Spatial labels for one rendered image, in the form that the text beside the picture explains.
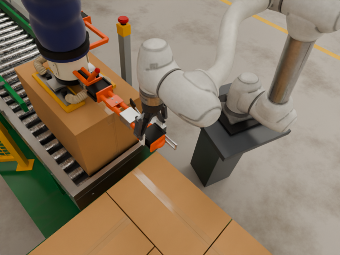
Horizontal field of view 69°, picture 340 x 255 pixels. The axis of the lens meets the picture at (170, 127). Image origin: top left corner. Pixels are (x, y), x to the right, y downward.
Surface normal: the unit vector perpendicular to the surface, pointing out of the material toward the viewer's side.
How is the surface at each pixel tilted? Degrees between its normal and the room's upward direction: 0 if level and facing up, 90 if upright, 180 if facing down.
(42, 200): 0
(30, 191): 0
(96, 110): 0
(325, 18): 93
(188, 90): 25
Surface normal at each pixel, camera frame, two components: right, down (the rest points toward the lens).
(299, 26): -0.71, 0.67
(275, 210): 0.09, -0.61
